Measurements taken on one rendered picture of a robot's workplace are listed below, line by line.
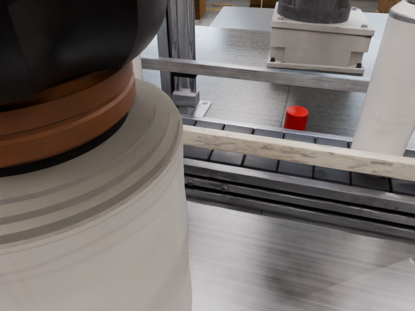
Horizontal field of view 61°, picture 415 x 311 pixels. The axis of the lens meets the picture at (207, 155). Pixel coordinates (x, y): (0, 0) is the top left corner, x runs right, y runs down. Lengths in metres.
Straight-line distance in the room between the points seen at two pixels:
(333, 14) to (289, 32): 0.09
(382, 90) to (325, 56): 0.43
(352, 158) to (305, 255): 0.11
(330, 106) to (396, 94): 0.30
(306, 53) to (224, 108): 0.25
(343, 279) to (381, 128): 0.15
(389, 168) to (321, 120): 0.24
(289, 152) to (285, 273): 0.13
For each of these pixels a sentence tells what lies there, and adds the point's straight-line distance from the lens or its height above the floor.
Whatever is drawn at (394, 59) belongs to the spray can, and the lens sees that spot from 0.35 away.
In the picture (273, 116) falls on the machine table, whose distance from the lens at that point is 0.59.
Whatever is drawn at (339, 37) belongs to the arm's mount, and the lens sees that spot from 0.77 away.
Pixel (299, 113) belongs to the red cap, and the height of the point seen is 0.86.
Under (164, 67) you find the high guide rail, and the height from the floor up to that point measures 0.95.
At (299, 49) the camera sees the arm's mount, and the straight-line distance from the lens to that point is 0.78.
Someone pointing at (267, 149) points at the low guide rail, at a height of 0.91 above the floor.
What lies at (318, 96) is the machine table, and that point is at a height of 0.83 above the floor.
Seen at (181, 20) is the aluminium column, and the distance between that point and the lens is 0.52.
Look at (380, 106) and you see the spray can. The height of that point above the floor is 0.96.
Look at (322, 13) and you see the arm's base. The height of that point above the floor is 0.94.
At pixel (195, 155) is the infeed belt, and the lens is 0.40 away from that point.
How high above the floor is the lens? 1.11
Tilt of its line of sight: 36 degrees down
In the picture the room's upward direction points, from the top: straight up
